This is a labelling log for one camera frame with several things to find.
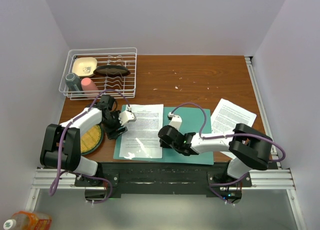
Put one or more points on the orange drink bottle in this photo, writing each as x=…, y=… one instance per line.
x=25, y=220

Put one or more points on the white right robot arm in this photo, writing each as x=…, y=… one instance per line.
x=251, y=148

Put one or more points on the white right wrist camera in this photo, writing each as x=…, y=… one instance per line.
x=175, y=121

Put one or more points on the round green yellow plate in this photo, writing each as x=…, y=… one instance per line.
x=91, y=140

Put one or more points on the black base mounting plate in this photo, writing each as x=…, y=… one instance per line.
x=164, y=178

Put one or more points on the cream square dish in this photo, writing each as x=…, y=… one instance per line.
x=84, y=67

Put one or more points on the pink cup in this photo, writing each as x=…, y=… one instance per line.
x=89, y=88

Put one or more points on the dark brown oval plate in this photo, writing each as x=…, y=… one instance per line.
x=111, y=71

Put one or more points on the teal paper folder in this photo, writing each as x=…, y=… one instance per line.
x=192, y=120

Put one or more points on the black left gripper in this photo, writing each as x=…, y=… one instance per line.
x=112, y=134

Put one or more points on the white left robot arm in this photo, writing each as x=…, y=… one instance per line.
x=61, y=148

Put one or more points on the grey cup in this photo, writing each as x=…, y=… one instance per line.
x=73, y=82

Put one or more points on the white wire dish rack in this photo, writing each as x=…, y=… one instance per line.
x=124, y=56

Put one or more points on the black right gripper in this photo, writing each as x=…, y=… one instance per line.
x=163, y=144

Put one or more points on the printed white paper sheet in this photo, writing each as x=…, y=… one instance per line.
x=141, y=141

